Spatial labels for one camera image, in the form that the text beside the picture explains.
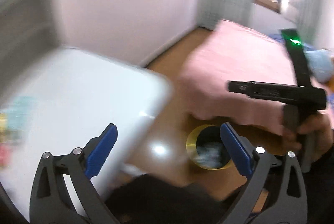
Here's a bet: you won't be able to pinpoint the grey cabinet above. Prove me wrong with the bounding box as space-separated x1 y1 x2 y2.
0 0 61 78

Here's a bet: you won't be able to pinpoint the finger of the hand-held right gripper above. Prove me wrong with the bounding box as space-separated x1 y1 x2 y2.
228 81 327 110

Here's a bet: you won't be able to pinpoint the beige box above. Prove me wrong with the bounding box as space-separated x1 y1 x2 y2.
280 0 303 21

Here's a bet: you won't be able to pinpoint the wooden window sill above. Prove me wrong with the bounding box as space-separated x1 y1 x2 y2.
253 0 283 15

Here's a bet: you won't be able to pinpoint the person's dark trousers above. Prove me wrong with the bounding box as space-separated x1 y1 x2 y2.
104 174 237 224

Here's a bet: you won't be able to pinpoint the blue patterned quilt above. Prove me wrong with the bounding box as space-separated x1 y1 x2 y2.
304 48 334 84

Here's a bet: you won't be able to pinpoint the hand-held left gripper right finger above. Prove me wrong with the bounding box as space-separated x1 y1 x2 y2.
220 122 307 224

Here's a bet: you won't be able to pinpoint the blurred colourful packets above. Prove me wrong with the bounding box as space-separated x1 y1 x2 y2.
0 96 30 170

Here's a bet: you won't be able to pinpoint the pink blanket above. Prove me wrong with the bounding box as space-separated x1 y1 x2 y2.
180 19 300 136

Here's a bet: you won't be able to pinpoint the white table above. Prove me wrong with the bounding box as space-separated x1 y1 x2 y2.
0 47 173 217

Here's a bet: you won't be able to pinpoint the person's right hand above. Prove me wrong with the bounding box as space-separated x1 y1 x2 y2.
283 112 334 162

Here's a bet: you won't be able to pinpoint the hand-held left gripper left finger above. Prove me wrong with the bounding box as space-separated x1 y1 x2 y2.
30 123 120 224

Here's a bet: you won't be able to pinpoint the black trash bin gold rim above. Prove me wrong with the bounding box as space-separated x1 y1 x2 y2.
186 124 233 170

